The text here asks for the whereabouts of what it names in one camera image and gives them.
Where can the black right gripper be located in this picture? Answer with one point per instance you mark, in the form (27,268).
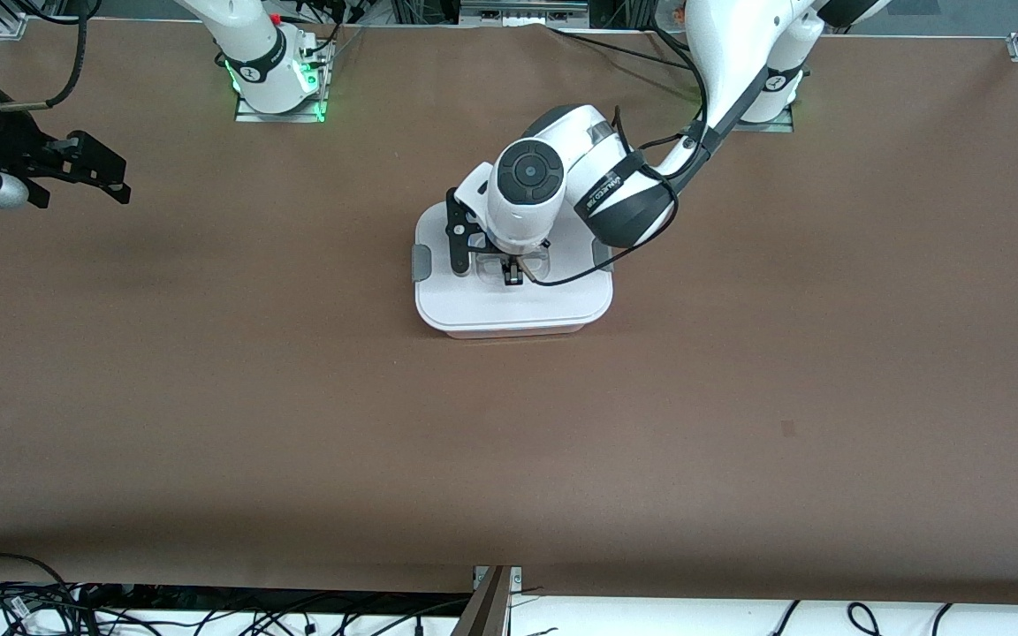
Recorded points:
(16,146)

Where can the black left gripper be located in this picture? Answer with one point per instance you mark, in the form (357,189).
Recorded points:
(513,272)

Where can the white box lid grey clips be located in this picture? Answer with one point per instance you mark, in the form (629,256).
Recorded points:
(509,305)

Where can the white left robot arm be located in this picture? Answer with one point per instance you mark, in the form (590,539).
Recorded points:
(562,168)

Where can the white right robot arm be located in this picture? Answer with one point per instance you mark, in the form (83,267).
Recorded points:
(257,53)

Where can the translucent pink plastic box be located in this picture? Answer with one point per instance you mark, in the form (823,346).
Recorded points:
(518,334)

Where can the brown table cover sheet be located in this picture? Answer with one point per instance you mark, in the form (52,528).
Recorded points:
(509,468)

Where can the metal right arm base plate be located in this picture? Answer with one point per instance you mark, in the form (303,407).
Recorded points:
(253,113)

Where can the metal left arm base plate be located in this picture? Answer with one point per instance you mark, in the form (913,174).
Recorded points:
(783,125)

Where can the metal frame post bracket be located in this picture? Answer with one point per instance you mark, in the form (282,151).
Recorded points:
(487,609)

